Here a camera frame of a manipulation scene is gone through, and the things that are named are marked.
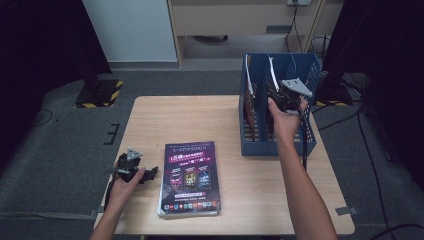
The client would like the black cable from socket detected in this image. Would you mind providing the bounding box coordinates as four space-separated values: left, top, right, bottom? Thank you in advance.
284 3 303 54

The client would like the hand-held gripper black cable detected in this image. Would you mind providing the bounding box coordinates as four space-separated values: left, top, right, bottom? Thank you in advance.
103 159 122 212
298 103 312 172

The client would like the person's left hand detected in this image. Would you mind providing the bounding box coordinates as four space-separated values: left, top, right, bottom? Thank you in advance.
105 167 147 211

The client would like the black floor tape mark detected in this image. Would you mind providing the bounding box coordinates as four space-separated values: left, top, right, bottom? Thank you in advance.
103 123 121 146

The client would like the dark red cover magazine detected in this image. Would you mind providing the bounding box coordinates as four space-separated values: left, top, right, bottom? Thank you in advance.
244 53 258 135

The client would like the left hand-held gripper black cable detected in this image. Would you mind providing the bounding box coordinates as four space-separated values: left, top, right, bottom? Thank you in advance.
103 159 122 212

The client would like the person's right hand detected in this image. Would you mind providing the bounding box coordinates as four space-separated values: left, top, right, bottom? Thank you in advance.
267 97 310 145

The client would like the black curtain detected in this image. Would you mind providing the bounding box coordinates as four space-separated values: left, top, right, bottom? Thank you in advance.
321 0 424 181
0 0 113 168

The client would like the long black floor cable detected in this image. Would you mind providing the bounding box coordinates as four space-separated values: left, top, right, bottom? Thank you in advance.
355 111 391 240

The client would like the grey tape piece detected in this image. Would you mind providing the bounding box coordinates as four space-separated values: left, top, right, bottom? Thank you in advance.
89 205 113 218
334 206 359 217

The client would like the grey desk drawer handle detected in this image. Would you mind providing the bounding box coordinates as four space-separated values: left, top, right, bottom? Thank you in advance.
265 24 295 34

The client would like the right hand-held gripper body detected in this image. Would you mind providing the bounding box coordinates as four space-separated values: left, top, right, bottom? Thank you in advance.
270 77 315 113

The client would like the right hand-held gripper black cable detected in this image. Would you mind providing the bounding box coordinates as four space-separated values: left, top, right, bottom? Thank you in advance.
298 103 312 172

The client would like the looped black floor cable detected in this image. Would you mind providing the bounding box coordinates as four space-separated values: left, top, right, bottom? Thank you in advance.
29 108 54 128

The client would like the blue plastic file rack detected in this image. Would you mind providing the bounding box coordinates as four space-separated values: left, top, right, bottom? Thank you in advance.
238 51 322 158

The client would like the short black floor cable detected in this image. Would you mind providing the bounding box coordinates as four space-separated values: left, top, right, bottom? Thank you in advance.
316 99 364 133

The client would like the beige wooden desk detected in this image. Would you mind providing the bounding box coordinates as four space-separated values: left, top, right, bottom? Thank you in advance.
166 0 344 69

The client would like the white cabinet panel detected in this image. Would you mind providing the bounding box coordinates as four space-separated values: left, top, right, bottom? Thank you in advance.
82 0 178 64

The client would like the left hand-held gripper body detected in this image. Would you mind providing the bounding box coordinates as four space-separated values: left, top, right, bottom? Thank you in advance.
112 147 144 184

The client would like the curved black floor cable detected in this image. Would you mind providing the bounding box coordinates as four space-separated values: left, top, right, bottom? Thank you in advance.
368 222 424 240

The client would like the black stand with striped base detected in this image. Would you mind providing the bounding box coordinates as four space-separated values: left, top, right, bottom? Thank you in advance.
314 59 354 108
74 49 124 109

